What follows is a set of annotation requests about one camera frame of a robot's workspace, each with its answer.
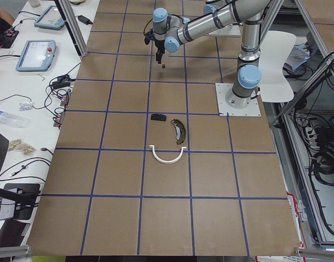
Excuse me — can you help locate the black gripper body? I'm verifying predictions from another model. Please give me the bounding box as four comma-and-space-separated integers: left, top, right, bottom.
144, 28, 165, 55

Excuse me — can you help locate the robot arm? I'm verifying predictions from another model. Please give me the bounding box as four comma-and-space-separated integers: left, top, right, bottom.
144, 0, 269, 109

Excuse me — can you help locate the black brake pad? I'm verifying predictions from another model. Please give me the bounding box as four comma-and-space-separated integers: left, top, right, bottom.
151, 114, 167, 122

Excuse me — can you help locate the olive brake shoe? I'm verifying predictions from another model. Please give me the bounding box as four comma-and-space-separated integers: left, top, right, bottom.
171, 118, 186, 145

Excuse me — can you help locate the black power adapter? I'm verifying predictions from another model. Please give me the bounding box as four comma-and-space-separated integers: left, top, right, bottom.
77, 15, 93, 25

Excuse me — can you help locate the blue teach pendant far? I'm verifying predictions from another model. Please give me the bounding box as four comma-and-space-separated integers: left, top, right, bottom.
34, 5, 64, 30

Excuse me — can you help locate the blue teach pendant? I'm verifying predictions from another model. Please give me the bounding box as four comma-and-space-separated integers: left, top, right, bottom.
15, 40, 57, 72
34, 5, 64, 30

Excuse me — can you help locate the white plastic chair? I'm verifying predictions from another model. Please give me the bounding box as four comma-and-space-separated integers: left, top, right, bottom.
259, 31, 296, 103

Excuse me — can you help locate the blue teach pendant near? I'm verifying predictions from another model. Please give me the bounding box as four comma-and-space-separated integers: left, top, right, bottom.
15, 40, 57, 72

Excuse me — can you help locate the plastic water bottle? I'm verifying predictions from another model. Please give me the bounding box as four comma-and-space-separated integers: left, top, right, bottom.
0, 111, 28, 128

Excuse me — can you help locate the bag of wooden pieces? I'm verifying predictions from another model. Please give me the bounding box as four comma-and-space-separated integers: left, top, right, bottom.
7, 139, 36, 156

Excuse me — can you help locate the aluminium frame post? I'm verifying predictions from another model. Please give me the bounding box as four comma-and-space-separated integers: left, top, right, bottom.
55, 0, 88, 57

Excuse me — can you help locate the white curved plastic bracket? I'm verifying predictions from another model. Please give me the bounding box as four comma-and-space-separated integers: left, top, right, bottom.
149, 145, 187, 164

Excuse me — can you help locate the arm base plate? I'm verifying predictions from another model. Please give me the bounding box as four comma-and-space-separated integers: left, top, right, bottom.
215, 83, 261, 117

